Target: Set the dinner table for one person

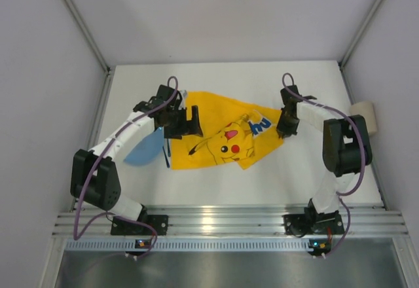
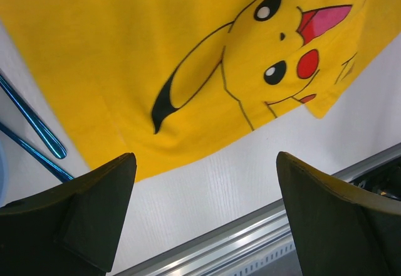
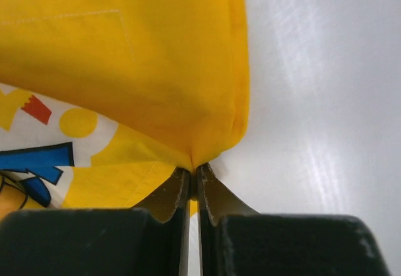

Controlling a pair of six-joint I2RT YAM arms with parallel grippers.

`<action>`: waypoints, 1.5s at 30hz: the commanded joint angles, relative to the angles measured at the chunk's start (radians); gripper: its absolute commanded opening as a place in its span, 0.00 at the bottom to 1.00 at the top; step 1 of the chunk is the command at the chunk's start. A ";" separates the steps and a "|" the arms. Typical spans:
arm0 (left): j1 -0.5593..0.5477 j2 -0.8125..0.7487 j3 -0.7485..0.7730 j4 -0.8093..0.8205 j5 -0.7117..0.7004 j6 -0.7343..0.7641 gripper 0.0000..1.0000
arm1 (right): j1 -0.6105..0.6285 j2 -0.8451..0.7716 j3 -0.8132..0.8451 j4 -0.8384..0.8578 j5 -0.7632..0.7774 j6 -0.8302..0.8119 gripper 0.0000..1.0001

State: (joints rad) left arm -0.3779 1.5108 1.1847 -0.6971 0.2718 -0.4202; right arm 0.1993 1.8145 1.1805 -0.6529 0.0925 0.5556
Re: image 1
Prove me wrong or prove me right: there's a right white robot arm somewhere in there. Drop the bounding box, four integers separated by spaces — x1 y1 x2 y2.
276 85 373 215

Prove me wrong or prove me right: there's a blue metallic fork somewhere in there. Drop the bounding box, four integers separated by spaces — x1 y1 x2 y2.
162 146 170 168

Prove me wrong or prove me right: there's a yellow Pikachu cloth placemat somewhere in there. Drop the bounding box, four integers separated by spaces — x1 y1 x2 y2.
170 92 283 170

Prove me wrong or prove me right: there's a left aluminium frame post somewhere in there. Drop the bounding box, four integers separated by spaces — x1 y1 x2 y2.
62 0 111 73

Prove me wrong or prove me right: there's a beige paper cup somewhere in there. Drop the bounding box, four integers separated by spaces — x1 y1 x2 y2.
349 101 378 136

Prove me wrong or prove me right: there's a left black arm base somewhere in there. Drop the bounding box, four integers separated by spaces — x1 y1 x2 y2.
110 214 170 236

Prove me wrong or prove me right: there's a blue metallic spoon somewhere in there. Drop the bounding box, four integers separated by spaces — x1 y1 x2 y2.
166 139 171 157

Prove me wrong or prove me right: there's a perforated cable duct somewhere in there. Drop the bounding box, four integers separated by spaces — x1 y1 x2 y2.
65 238 330 252

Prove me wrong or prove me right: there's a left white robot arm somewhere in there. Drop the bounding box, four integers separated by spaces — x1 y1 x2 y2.
70 84 203 221

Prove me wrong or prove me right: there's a light blue plate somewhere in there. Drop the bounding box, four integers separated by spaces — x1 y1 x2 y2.
124 128 164 167

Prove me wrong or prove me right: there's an aluminium mounting rail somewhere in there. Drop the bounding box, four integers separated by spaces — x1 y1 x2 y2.
52 204 409 236

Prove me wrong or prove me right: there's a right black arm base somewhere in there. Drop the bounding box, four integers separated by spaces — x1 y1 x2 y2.
283 207 344 238

